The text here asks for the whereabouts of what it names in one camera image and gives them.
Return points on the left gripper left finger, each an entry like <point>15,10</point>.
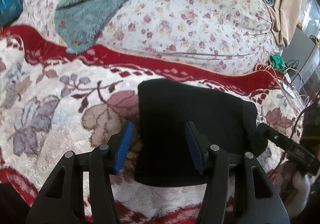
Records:
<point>61,198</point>

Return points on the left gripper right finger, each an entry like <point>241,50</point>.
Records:
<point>255,198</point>

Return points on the black pants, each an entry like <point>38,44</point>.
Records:
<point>177,125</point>

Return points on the green small object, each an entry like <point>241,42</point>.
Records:
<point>277,62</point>

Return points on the red white floral blanket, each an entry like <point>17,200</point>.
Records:
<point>53,102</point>

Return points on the white floral quilt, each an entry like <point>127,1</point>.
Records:
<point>226,36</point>

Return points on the blue plastic bag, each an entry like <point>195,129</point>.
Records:
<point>10,10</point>

